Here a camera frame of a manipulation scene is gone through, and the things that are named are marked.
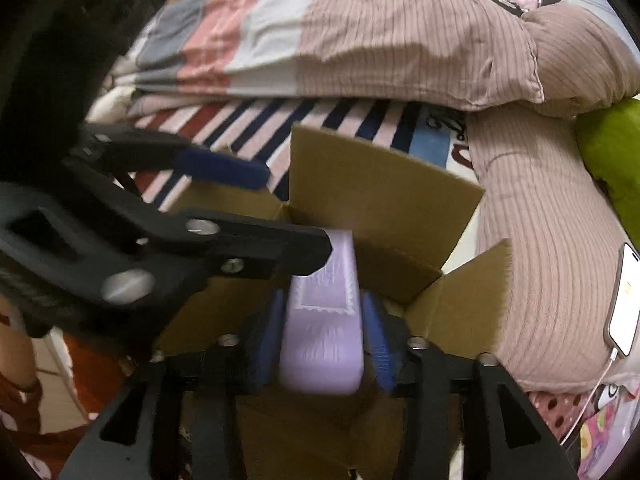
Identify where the green plush toy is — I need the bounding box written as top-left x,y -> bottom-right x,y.
576,98 -> 640,249

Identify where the lilac rectangular box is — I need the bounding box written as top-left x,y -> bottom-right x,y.
279,230 -> 364,396

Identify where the pink ribbed pillow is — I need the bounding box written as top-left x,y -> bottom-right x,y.
468,2 -> 639,392

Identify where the white smartphone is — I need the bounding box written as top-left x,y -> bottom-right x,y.
604,243 -> 640,358

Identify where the person forearm red sleeve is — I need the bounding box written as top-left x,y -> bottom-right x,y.
1,299 -> 125,479

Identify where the striped folded quilt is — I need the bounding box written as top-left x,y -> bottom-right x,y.
114,0 -> 544,112

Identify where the brown cardboard box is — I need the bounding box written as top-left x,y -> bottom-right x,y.
168,125 -> 511,479

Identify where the white charging cable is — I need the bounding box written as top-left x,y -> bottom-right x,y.
560,346 -> 622,449

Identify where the striped fleece blanket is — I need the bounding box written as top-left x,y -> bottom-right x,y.
86,96 -> 476,212

